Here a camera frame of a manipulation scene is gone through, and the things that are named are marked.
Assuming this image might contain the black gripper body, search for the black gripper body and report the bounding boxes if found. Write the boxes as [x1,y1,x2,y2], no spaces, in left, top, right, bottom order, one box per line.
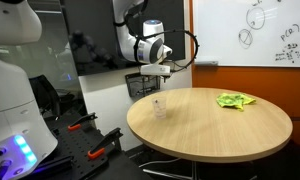
[150,75,168,84]

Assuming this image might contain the clear plastic cup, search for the clear plastic cup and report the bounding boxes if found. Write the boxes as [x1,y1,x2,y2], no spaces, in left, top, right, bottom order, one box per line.
[151,96,168,120]

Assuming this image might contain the round wooden table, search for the round wooden table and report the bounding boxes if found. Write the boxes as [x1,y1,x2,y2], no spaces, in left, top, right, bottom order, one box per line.
[126,87,294,164]

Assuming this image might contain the white whiteboard with writing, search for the white whiteboard with writing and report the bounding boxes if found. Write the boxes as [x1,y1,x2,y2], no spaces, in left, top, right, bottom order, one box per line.
[193,0,300,69]

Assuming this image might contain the yellow-green crumpled cloth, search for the yellow-green crumpled cloth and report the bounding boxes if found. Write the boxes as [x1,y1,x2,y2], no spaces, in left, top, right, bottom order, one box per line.
[216,92,257,112]

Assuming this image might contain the metal table leg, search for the metal table leg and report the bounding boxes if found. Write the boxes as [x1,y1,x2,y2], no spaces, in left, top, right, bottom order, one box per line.
[191,161,198,180]

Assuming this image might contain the black office chair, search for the black office chair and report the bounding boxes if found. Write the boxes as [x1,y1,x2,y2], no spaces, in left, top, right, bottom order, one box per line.
[29,74,62,118]

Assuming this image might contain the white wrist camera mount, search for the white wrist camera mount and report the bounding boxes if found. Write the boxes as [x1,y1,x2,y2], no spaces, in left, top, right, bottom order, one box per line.
[140,64,172,77]

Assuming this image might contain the black wire wall basket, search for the black wire wall basket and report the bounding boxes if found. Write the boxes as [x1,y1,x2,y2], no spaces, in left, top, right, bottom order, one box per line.
[124,72,162,98]

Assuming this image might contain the white floor cable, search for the white floor cable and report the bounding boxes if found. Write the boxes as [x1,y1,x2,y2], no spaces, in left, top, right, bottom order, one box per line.
[138,157,182,168]

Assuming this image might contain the black wall monitor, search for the black wall monitor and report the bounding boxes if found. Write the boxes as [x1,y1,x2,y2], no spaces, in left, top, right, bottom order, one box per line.
[59,0,187,77]

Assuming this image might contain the black clamp with orange handle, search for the black clamp with orange handle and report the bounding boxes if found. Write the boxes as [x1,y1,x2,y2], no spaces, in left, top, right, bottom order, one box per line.
[67,112,98,132]
[87,127,124,160]

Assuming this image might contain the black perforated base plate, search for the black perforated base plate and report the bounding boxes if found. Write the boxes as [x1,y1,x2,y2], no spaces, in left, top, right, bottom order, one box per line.
[39,114,124,180]

